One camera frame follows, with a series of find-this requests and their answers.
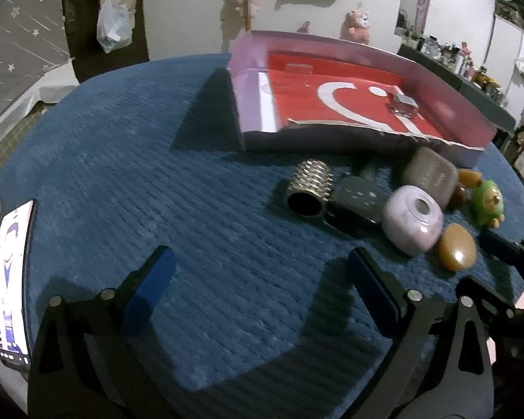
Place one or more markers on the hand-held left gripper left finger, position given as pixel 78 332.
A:
pixel 150 290

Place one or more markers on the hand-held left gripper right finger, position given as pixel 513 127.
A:
pixel 373 290

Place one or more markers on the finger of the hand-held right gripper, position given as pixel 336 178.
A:
pixel 500 246

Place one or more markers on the green hooded toy figure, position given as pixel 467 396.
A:
pixel 487 203

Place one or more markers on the lavender earbud case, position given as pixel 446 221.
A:
pixel 412 220

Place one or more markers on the silver studded cylinder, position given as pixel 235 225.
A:
pixel 310 187

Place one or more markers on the red cardboard box tray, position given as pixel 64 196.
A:
pixel 332 91

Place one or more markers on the grey rounded case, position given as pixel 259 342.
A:
pixel 430 174

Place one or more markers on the blue ribbed blanket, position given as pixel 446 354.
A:
pixel 179 161

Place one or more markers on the smartphone with lit screen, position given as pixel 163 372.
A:
pixel 13 288

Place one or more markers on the nail polish bottle pink cap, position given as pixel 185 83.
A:
pixel 404 104

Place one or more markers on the dark cabinet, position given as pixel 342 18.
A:
pixel 454 78

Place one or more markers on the row of bottles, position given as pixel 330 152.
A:
pixel 458 59

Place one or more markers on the dark wooden door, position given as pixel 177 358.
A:
pixel 109 61

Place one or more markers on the clear plastic bag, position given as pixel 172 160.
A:
pixel 113 24

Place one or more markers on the grey star-printed sheet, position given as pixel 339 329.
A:
pixel 22 30

